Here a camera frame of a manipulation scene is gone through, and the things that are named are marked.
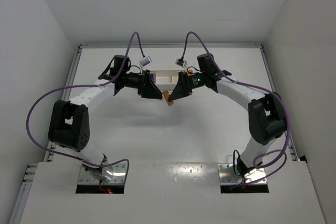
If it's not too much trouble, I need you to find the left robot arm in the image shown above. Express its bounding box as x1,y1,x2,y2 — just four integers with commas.
48,55,162,170

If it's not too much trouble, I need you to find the metal base plate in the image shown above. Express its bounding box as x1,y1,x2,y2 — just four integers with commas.
218,163,267,186
78,164,127,185

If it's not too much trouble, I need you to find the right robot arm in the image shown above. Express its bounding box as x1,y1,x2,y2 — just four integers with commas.
167,54,289,177

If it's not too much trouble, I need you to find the back aluminium frame rail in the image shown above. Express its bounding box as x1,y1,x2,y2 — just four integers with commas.
79,42,262,49

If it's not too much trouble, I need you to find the purple cable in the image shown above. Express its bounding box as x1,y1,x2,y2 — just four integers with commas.
27,31,148,183
176,31,291,188

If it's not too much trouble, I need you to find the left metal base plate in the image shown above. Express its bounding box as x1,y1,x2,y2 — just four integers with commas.
78,164,127,185

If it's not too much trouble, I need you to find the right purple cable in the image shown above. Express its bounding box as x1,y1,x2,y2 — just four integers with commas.
176,31,291,188

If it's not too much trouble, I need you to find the white three-compartment tray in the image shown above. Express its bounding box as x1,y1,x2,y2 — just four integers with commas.
150,70,180,91

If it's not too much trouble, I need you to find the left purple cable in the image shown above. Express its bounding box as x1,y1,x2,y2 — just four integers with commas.
27,31,148,183

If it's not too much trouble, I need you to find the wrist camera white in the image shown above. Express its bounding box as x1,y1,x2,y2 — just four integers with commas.
139,57,152,67
175,58,187,68

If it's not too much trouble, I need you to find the left aluminium frame rail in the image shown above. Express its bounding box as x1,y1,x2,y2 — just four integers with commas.
7,46,81,224

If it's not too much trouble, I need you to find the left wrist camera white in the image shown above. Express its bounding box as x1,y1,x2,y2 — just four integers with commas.
139,57,152,67

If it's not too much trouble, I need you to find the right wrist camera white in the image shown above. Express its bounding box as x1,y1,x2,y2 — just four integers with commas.
175,58,187,68

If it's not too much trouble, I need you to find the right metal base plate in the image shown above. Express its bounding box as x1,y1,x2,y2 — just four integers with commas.
218,163,267,186

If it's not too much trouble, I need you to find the brown lego brick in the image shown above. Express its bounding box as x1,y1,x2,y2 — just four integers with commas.
162,90,174,106

